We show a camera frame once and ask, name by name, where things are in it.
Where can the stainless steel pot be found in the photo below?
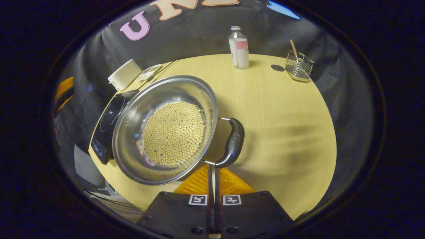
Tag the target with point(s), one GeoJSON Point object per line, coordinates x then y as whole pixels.
{"type": "Point", "coordinates": [166, 89]}

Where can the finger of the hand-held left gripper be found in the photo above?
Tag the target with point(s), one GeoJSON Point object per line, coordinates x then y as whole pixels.
{"type": "Point", "coordinates": [64, 89]}

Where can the large pile of soybeans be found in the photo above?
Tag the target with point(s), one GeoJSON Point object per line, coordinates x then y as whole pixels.
{"type": "Point", "coordinates": [174, 132]}

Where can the wooden spoon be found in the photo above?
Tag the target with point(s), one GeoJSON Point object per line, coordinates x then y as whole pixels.
{"type": "Point", "coordinates": [293, 46]}

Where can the white divided dish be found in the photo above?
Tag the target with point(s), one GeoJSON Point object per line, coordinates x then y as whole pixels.
{"type": "Point", "coordinates": [149, 73]}

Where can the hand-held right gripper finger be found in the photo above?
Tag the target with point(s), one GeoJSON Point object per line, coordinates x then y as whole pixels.
{"type": "Point", "coordinates": [217, 215]}
{"type": "Point", "coordinates": [210, 215]}

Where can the black induction cooktop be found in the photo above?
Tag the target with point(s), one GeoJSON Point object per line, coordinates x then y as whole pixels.
{"type": "Point", "coordinates": [106, 129]}

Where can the black backdrop cloth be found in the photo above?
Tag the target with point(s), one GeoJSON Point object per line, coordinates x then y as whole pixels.
{"type": "Point", "coordinates": [199, 36]}

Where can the clear bottle with pink label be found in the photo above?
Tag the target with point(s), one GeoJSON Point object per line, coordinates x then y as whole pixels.
{"type": "Point", "coordinates": [239, 53]}

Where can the white toaster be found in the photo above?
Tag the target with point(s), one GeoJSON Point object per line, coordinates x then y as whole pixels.
{"type": "Point", "coordinates": [124, 74]}

